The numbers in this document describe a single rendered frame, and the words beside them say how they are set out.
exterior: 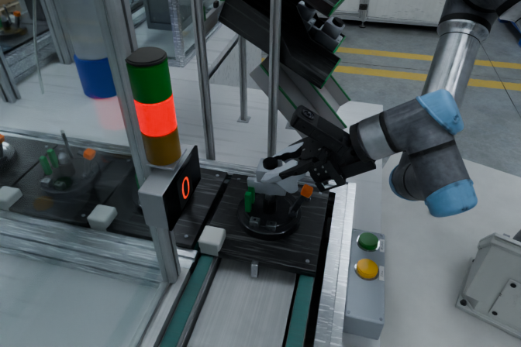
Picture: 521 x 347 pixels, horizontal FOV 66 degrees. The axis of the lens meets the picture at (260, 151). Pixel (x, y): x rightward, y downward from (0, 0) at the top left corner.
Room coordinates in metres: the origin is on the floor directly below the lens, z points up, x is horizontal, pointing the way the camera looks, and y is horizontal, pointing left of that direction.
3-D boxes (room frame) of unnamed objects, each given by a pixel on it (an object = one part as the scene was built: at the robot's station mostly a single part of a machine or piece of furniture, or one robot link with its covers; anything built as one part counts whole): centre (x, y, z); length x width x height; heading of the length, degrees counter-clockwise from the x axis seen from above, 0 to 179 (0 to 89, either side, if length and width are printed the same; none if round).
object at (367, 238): (0.54, -0.23, 0.96); 0.04 x 0.04 x 0.02
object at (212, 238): (0.54, 0.10, 0.97); 0.05 x 0.05 x 0.04; 76
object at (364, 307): (0.48, -0.21, 0.93); 0.21 x 0.07 x 0.06; 166
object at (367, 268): (0.48, -0.21, 0.96); 0.04 x 0.04 x 0.02
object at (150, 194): (0.45, 0.14, 1.29); 0.12 x 0.05 x 0.25; 166
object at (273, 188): (0.61, -0.01, 1.09); 0.08 x 0.04 x 0.07; 76
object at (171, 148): (0.45, 0.14, 1.28); 0.05 x 0.05 x 0.05
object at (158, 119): (0.45, 0.14, 1.33); 0.05 x 0.05 x 0.05
